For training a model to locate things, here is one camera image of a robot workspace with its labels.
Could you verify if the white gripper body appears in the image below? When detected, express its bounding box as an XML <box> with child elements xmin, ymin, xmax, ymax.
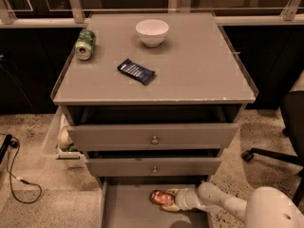
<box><xmin>175</xmin><ymin>188</ymin><xmax>201</xmax><ymax>211</ymax></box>

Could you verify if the red coke can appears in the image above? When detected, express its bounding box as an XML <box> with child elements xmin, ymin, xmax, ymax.
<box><xmin>150</xmin><ymin>190</ymin><xmax>174</xmax><ymax>205</ymax></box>

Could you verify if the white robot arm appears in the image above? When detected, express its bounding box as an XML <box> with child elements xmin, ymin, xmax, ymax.
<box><xmin>153</xmin><ymin>182</ymin><xmax>304</xmax><ymax>228</ymax></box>

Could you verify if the grey bottom drawer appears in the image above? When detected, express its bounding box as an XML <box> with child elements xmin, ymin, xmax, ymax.
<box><xmin>101</xmin><ymin>176</ymin><xmax>213</xmax><ymax>228</ymax></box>

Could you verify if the grey drawer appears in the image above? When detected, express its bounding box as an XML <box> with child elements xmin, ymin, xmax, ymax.
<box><xmin>101</xmin><ymin>176</ymin><xmax>213</xmax><ymax>228</ymax></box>
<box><xmin>68</xmin><ymin>105</ymin><xmax>238</xmax><ymax>151</ymax></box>
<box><xmin>85</xmin><ymin>149</ymin><xmax>221</xmax><ymax>177</ymax></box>

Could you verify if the grey middle drawer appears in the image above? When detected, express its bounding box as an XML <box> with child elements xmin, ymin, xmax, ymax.
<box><xmin>85</xmin><ymin>149</ymin><xmax>221</xmax><ymax>177</ymax></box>

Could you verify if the grey drawer cabinet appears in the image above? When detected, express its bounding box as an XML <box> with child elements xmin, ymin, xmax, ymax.
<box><xmin>50</xmin><ymin>12</ymin><xmax>259</xmax><ymax>228</ymax></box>

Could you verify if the grey top drawer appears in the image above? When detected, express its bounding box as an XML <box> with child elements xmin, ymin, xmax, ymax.
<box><xmin>68</xmin><ymin>105</ymin><xmax>238</xmax><ymax>151</ymax></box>

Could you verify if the green soda can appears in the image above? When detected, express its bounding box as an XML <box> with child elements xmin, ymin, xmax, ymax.
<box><xmin>75</xmin><ymin>29</ymin><xmax>96</xmax><ymax>60</ymax></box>

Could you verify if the blue snack bar wrapper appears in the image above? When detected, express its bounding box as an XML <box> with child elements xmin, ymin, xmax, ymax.
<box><xmin>117</xmin><ymin>59</ymin><xmax>155</xmax><ymax>86</ymax></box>

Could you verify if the black office chair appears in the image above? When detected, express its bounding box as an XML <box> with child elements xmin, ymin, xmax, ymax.
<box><xmin>241</xmin><ymin>90</ymin><xmax>304</xmax><ymax>207</ymax></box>

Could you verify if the white ceramic bowl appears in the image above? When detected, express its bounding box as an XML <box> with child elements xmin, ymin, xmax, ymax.
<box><xmin>136</xmin><ymin>19</ymin><xmax>169</xmax><ymax>48</ymax></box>

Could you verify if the metal window railing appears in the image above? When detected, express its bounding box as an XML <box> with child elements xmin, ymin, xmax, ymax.
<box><xmin>0</xmin><ymin>0</ymin><xmax>304</xmax><ymax>28</ymax></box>

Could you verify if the black floor cable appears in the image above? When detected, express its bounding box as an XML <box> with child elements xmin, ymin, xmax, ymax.
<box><xmin>0</xmin><ymin>133</ymin><xmax>43</xmax><ymax>205</ymax></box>

